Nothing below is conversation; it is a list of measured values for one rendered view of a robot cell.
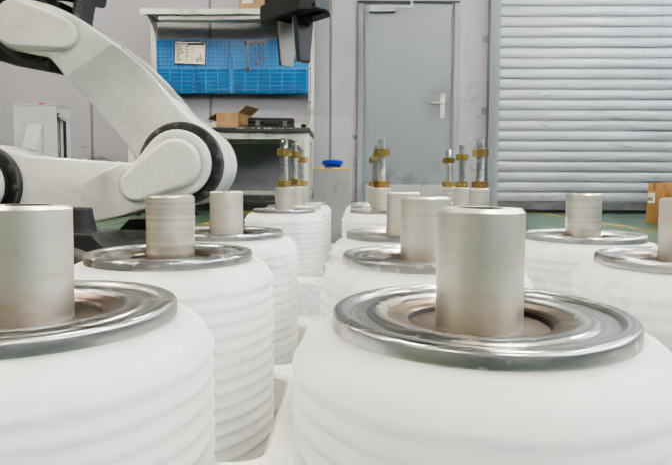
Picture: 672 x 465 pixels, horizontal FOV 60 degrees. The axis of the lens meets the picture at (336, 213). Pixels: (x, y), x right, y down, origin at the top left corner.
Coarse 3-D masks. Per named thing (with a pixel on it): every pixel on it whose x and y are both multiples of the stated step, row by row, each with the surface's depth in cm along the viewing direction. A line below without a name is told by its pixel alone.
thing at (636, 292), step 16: (576, 272) 27; (592, 272) 26; (608, 272) 25; (624, 272) 24; (640, 272) 24; (576, 288) 27; (592, 288) 25; (608, 288) 24; (624, 288) 24; (640, 288) 23; (656, 288) 23; (608, 304) 24; (624, 304) 24; (640, 304) 23; (656, 304) 23; (640, 320) 23; (656, 320) 23; (656, 336) 23
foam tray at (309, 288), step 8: (328, 256) 87; (328, 264) 76; (304, 280) 63; (312, 280) 63; (304, 288) 63; (312, 288) 63; (320, 288) 63; (304, 296) 63; (312, 296) 63; (304, 304) 63; (312, 304) 63; (304, 312) 63; (312, 312) 63; (320, 312) 63
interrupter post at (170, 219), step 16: (160, 208) 26; (176, 208) 26; (192, 208) 27; (160, 224) 26; (176, 224) 26; (192, 224) 27; (160, 240) 26; (176, 240) 26; (192, 240) 27; (160, 256) 26; (176, 256) 26; (192, 256) 27
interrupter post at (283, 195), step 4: (276, 188) 69; (280, 188) 69; (284, 188) 69; (288, 188) 69; (292, 188) 70; (276, 192) 70; (280, 192) 69; (284, 192) 69; (288, 192) 69; (292, 192) 70; (276, 196) 70; (280, 196) 69; (284, 196) 69; (288, 196) 69; (292, 196) 70; (276, 200) 70; (280, 200) 69; (284, 200) 69; (288, 200) 69; (292, 200) 70; (276, 204) 70; (280, 204) 69; (284, 204) 69; (288, 204) 69; (292, 204) 70; (276, 208) 70; (280, 208) 69; (284, 208) 69; (288, 208) 69; (292, 208) 70
